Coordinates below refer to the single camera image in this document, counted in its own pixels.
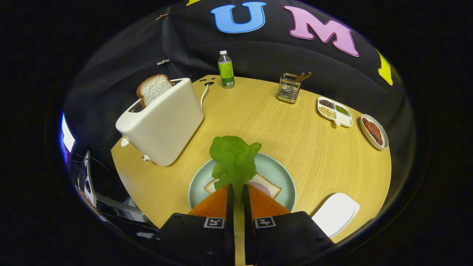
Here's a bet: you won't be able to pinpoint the green lettuce leaf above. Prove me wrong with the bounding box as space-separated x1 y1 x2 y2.
209 136 262 202

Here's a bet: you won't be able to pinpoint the white divided dish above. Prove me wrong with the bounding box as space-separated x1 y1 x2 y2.
317 96 353 127

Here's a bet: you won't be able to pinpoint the white toast slice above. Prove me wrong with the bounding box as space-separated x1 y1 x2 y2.
204 174 282 199

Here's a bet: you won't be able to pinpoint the white square plate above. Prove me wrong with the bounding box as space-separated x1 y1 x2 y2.
312 192 360 238

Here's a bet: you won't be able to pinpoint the white toaster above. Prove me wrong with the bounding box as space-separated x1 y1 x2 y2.
115 78 204 167

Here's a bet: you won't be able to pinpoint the metal wire utensil holder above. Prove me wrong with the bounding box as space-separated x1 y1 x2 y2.
277 73 302 104

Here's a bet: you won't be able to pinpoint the light green round plate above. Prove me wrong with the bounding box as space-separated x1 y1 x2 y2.
188 152 297 213

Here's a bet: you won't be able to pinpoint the brown crust bread slice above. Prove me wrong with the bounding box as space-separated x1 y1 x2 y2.
136 74 174 108

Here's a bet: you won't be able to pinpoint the pink ham slice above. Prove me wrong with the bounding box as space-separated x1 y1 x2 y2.
247 180 272 198

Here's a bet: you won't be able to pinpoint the red meat slices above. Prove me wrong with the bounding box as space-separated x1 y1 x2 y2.
363 117 384 146

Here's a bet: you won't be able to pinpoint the green label water bottle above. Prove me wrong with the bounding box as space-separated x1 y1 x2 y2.
218 51 235 89

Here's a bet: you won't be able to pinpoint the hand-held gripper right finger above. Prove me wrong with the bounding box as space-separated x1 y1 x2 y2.
242 184 336 266

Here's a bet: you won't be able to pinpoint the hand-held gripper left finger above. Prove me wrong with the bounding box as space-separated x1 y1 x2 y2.
155 184 235 266

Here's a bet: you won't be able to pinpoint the white oval plate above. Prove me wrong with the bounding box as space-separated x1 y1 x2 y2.
360 114 389 150

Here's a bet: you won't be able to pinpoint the white toaster cable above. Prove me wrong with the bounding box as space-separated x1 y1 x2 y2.
200 83 214 109

